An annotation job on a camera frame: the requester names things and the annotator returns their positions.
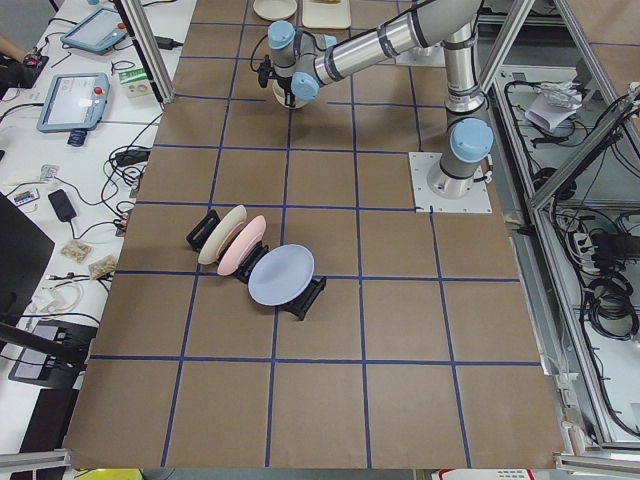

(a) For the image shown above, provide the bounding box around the aluminium frame post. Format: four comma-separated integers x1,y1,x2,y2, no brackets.
114,0,175,106

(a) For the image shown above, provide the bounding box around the black power adapter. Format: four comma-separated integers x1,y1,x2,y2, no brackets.
154,36,183,50

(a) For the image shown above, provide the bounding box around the blue plate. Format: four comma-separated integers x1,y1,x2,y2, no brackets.
248,244,315,306

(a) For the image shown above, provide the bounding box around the pink plate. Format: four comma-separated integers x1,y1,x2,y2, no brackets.
217,215,266,276

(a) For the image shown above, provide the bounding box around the cream plate in rack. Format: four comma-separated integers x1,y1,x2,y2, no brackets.
198,205,247,265

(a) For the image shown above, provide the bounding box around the blue teach pendant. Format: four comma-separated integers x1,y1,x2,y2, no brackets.
37,73,110,133
61,7,127,55

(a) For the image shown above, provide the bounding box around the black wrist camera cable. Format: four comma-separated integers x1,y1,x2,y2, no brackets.
249,37,296,109

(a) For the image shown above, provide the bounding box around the black dish rack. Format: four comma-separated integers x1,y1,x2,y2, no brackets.
186,205,327,320

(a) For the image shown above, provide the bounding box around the cream rectangular tray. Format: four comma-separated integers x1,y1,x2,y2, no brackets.
302,0,351,29

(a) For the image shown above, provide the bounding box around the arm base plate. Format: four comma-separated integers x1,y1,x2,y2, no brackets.
408,152,492,215
395,43,445,68

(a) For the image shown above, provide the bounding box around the green white carton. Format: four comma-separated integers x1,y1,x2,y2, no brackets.
118,68,153,98

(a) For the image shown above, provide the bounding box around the cream round plate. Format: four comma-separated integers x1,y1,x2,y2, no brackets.
253,0,297,21

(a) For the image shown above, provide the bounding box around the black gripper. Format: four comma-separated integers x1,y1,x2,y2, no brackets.
272,78,307,110

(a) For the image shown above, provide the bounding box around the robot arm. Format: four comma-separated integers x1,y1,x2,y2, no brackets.
254,1,494,190

